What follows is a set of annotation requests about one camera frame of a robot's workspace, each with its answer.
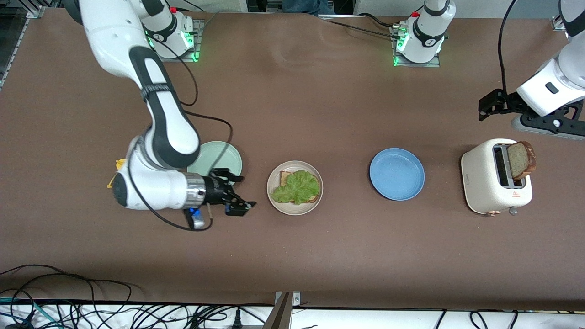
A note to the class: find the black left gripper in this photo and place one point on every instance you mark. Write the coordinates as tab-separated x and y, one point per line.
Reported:
508	102

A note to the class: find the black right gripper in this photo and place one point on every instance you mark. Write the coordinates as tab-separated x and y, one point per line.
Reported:
215	189

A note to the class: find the brown toasted bread slice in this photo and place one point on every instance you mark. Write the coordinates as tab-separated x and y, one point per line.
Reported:
521	160
284	177

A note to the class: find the green lettuce leaf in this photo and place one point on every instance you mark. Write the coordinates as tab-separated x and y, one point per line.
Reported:
297	187

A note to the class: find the yellow mustard squeeze bottle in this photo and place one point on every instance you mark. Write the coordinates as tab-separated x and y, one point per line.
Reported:
120	163

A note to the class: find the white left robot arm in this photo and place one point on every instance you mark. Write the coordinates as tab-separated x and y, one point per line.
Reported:
427	41

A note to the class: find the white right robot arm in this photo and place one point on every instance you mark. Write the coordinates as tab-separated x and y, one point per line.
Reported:
169	123

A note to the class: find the mint green plate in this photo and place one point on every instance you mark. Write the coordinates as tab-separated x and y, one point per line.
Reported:
224	157

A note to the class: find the beige plate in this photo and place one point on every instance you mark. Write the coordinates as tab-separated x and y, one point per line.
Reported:
295	210

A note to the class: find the blue plate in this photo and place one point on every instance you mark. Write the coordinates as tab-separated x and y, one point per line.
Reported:
396	174

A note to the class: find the white two-slot toaster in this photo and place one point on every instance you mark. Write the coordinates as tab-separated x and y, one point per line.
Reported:
480	178

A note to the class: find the aluminium profile bar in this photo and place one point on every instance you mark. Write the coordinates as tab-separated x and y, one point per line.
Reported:
558	23

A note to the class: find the black power plug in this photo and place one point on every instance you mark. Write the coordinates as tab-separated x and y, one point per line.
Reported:
236	319

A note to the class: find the grey metal beam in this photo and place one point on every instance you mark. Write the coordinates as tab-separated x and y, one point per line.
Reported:
279	315

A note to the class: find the person in blue trousers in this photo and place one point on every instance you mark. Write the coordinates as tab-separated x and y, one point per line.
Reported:
308	5

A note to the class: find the grey left arm base plate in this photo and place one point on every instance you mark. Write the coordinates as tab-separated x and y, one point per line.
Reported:
432	64

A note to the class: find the small silver table bracket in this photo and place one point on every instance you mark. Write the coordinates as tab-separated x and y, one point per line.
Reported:
295	298

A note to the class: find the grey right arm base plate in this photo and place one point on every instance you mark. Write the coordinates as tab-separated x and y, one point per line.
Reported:
199	32

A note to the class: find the silver table edge rail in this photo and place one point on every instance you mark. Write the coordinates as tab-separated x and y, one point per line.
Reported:
36	12

